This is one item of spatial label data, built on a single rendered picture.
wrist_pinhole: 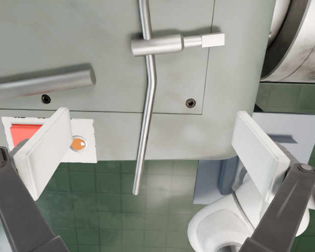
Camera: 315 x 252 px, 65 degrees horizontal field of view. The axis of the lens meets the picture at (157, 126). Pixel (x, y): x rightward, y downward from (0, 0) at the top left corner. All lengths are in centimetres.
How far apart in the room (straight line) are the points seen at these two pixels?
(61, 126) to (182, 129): 23
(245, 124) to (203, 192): 94
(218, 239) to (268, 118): 47
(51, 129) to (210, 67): 24
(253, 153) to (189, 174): 182
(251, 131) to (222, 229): 67
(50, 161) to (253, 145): 13
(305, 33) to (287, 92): 147
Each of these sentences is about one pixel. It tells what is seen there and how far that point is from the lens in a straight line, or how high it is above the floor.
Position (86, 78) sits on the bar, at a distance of 34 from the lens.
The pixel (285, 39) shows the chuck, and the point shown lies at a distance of 44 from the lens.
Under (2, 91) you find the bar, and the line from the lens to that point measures 39.
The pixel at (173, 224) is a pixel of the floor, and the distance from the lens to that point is 232.
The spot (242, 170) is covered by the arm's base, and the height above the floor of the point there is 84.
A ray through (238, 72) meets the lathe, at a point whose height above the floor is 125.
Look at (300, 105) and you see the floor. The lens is 196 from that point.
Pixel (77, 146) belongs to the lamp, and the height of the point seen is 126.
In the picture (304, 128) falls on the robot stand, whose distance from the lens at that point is 109.
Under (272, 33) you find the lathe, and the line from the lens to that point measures 46.
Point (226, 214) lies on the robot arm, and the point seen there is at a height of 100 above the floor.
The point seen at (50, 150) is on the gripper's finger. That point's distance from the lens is 17.
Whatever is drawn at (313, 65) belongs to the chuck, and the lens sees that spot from 47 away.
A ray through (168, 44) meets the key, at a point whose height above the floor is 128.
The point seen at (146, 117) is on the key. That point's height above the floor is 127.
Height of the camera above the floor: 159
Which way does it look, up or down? 65 degrees down
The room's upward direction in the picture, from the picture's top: 179 degrees clockwise
